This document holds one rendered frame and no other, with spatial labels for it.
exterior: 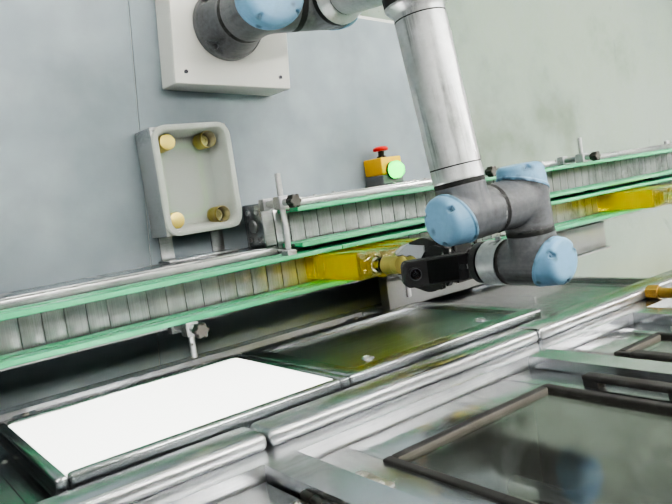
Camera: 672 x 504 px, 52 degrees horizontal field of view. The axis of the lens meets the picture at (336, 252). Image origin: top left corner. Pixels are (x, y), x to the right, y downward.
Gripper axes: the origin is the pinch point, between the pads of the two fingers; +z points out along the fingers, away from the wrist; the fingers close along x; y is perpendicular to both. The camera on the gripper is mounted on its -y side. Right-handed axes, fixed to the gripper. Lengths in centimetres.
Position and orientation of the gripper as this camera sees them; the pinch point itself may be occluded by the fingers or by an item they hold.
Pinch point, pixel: (399, 264)
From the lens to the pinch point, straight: 131.1
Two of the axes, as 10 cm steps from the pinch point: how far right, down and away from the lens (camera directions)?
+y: 7.9, -1.7, 5.9
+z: -6.0, 0.2, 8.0
